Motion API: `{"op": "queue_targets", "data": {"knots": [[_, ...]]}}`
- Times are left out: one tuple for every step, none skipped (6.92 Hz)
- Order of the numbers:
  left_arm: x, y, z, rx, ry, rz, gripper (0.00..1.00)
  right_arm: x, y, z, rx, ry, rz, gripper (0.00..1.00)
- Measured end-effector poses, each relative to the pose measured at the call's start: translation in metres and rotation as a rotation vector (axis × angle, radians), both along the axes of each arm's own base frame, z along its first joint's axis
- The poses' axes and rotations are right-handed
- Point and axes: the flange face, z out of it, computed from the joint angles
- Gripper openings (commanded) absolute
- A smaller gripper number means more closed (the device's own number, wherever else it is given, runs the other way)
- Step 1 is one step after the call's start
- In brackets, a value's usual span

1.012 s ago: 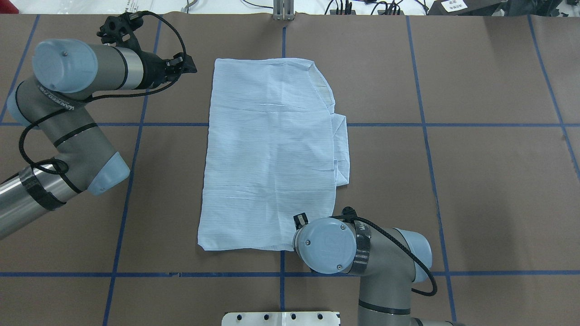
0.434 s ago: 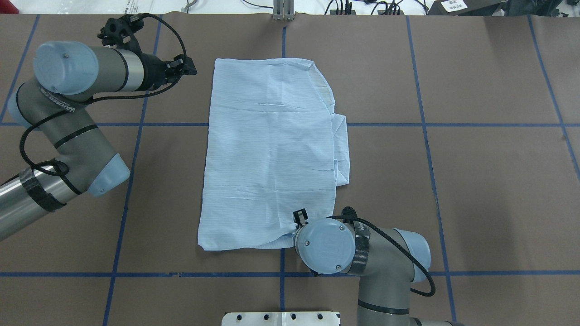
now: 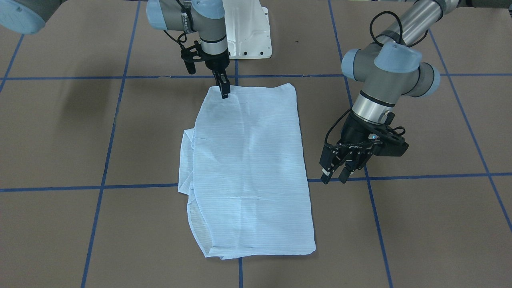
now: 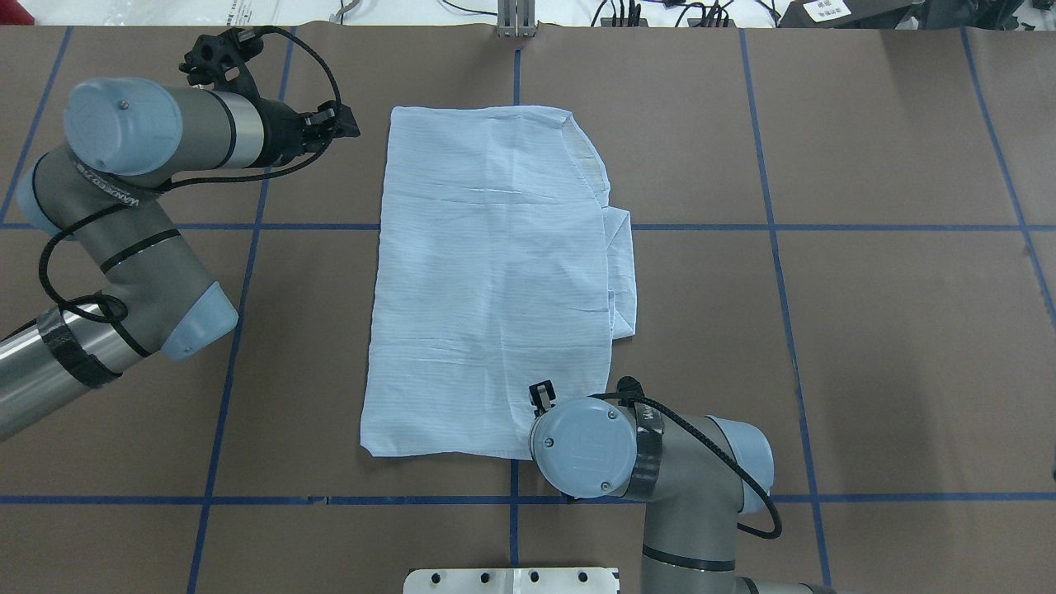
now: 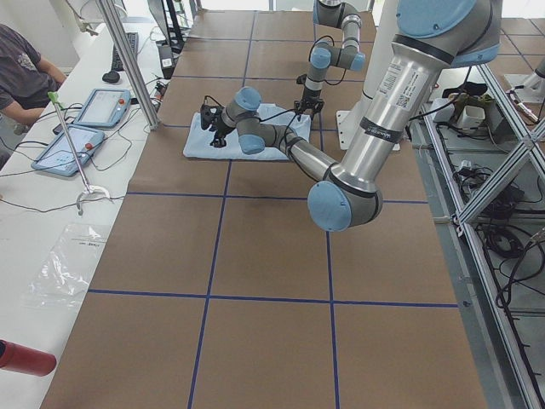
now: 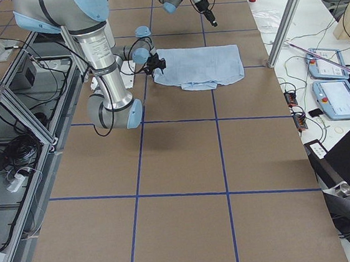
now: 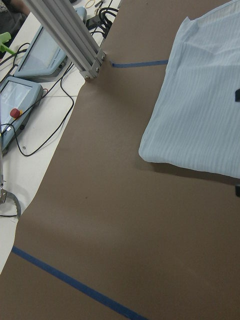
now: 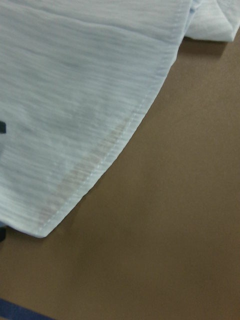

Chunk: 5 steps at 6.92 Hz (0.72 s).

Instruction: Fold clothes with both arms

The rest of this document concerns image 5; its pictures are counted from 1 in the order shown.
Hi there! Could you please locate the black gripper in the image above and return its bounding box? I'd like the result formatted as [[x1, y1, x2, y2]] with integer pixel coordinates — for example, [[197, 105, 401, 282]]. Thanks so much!
[[294, 74, 324, 118], [200, 106, 234, 147]]

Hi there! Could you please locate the light blue button-up shirt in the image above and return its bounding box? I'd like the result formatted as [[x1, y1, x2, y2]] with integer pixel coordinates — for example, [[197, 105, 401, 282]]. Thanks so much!
[[183, 103, 312, 161]]

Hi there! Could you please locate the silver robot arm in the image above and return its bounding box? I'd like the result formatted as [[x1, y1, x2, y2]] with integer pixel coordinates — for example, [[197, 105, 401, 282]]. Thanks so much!
[[294, 1, 365, 116], [200, 1, 502, 232]]

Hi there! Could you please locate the black labelled box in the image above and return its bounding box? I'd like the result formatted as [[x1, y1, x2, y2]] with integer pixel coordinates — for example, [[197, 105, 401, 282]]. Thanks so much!
[[157, 43, 176, 79]]

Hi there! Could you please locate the upper blue teach pendant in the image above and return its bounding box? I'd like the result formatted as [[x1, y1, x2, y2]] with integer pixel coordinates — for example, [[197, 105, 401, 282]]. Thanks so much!
[[73, 89, 131, 129]]

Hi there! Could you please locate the blue teach pendant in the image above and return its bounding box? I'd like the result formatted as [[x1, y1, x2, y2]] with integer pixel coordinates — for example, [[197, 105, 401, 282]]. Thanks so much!
[[31, 124, 105, 176], [73, 89, 131, 129]]

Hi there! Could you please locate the black computer mouse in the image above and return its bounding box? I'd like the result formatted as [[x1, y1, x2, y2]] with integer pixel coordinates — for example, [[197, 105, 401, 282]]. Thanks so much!
[[101, 71, 120, 84]]

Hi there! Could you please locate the black keyboard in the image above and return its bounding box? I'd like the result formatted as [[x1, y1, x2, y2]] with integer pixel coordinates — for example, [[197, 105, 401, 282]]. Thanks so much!
[[111, 31, 140, 72]]

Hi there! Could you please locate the lower blue teach pendant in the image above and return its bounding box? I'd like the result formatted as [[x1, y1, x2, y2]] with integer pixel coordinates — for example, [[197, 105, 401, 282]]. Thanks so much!
[[31, 124, 105, 176]]

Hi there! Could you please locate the grey control box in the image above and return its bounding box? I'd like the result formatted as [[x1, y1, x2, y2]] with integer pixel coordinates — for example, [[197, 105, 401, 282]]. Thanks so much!
[[432, 94, 513, 143]]

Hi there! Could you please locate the purple reacher grabber stick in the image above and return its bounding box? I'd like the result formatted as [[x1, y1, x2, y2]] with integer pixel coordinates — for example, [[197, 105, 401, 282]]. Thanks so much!
[[48, 91, 112, 216]]

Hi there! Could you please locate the seated person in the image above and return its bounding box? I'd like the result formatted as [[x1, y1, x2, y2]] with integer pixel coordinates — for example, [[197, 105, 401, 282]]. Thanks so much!
[[1, 25, 67, 126]]

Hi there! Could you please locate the clear plastic bag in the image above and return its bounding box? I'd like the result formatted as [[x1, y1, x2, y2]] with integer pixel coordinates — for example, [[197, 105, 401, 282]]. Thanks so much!
[[22, 223, 112, 310]]

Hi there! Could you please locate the red bottle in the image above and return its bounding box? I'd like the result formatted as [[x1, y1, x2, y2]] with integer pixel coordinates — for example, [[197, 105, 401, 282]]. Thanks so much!
[[1, 340, 57, 377]]

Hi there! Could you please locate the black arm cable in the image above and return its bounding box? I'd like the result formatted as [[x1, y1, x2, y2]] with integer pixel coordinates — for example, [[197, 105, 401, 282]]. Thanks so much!
[[313, 35, 348, 84], [202, 95, 303, 150]]

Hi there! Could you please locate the white pedestal column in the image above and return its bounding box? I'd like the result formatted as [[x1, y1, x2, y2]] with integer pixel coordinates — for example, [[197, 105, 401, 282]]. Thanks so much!
[[336, 0, 399, 150]]

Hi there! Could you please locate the aluminium frame post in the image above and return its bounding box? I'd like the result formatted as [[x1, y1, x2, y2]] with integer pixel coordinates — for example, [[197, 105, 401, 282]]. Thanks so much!
[[96, 0, 159, 130]]

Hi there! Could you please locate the aluminium lattice frame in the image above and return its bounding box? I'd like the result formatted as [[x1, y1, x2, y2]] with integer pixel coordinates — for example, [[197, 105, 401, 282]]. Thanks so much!
[[404, 42, 545, 409]]

